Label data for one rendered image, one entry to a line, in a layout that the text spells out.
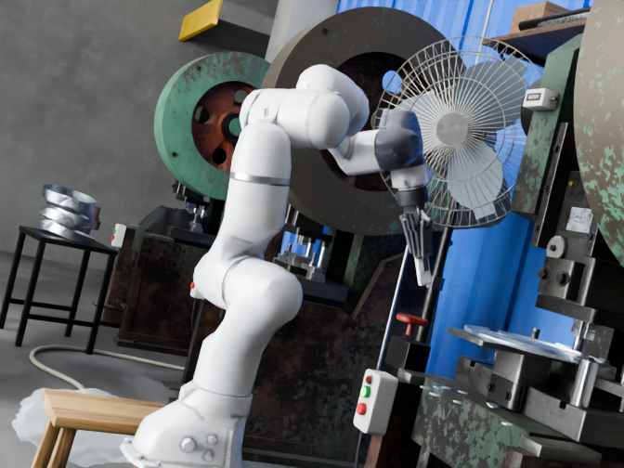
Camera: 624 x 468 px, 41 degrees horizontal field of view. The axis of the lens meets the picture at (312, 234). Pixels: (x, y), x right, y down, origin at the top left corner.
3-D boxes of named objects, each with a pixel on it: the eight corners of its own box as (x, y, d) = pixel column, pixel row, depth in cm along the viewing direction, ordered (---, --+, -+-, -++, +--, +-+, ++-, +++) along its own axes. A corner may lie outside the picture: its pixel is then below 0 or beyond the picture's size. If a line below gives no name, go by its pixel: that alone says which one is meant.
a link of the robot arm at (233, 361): (238, 409, 141) (273, 266, 141) (181, 376, 155) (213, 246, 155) (287, 410, 148) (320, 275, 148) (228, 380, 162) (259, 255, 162)
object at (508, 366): (466, 405, 164) (483, 338, 164) (431, 385, 177) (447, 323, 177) (566, 422, 173) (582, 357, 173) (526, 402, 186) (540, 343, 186)
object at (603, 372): (578, 382, 173) (584, 360, 173) (534, 364, 187) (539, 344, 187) (612, 388, 176) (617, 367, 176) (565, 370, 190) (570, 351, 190)
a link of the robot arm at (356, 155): (363, 74, 168) (422, 132, 193) (283, 88, 177) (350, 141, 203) (359, 126, 165) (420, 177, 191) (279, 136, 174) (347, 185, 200)
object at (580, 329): (581, 338, 178) (585, 320, 178) (566, 332, 183) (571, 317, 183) (592, 340, 180) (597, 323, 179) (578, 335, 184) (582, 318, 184)
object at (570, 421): (578, 443, 155) (586, 411, 155) (451, 379, 197) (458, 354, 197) (695, 461, 167) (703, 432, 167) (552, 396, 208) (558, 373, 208)
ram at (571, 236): (566, 302, 170) (603, 160, 169) (523, 290, 183) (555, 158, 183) (631, 318, 176) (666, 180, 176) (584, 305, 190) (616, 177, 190)
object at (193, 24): (212, 22, 683) (219, -10, 682) (178, 40, 798) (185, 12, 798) (313, 56, 718) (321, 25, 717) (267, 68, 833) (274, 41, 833)
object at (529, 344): (632, 374, 169) (633, 370, 169) (515, 351, 158) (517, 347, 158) (543, 343, 196) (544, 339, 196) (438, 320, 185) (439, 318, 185)
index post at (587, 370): (578, 407, 159) (590, 357, 159) (567, 402, 161) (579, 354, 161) (589, 409, 160) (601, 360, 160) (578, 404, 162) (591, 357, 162)
